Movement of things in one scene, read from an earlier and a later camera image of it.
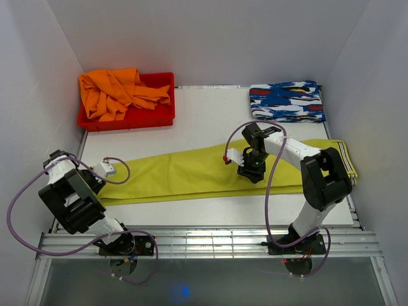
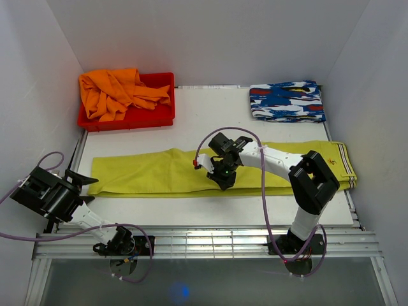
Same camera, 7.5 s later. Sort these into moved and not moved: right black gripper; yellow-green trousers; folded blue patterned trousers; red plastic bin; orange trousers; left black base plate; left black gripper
Moved: right black gripper; yellow-green trousers; left black gripper
Not moved: folded blue patterned trousers; orange trousers; red plastic bin; left black base plate
